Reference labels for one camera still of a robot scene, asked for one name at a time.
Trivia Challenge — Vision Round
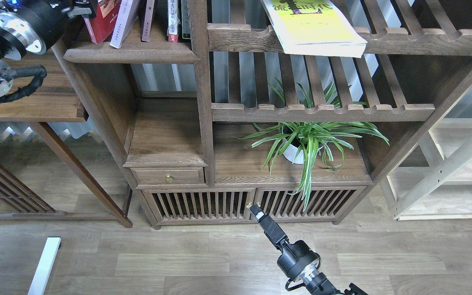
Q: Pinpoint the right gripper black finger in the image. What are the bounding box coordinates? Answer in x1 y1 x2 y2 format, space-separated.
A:
248 204 288 250

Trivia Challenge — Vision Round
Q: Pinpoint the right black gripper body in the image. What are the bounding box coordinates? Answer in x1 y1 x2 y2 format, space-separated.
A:
275 236 322 285

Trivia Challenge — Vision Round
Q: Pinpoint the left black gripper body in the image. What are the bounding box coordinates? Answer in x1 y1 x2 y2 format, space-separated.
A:
0 0 98 54

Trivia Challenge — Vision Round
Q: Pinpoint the white and purple book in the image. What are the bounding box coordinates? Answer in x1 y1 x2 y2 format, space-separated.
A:
110 0 142 48

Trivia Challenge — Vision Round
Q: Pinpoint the yellow green book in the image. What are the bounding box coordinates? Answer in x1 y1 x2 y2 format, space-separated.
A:
262 0 367 58

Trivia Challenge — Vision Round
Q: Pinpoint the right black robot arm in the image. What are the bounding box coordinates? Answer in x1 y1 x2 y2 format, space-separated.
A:
247 203 366 295

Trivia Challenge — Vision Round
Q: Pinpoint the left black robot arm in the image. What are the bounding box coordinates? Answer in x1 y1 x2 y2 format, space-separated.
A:
0 0 99 105

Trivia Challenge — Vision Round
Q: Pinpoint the light wooden shelf unit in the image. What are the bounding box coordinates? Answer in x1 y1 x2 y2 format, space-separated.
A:
380 87 472 220

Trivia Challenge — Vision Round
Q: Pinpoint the white plant pot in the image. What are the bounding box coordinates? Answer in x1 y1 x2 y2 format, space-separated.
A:
282 140 304 165

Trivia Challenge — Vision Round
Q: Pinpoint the dark wooden side table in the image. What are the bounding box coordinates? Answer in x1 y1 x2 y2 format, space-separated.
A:
0 52 132 217

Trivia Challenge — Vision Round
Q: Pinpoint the brass drawer knob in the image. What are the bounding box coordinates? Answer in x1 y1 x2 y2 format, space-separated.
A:
166 174 174 183

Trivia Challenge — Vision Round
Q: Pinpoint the dark wooden bookshelf cabinet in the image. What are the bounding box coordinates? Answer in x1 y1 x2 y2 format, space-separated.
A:
53 0 472 228

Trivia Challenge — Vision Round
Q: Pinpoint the red white upright book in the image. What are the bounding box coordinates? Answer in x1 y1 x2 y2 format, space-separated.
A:
167 0 180 43

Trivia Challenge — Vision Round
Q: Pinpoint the dark upright book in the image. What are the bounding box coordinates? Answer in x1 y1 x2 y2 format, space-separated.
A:
180 0 191 40

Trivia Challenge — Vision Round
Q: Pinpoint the white bar on floor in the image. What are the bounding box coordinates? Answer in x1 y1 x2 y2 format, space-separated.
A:
27 236 61 295

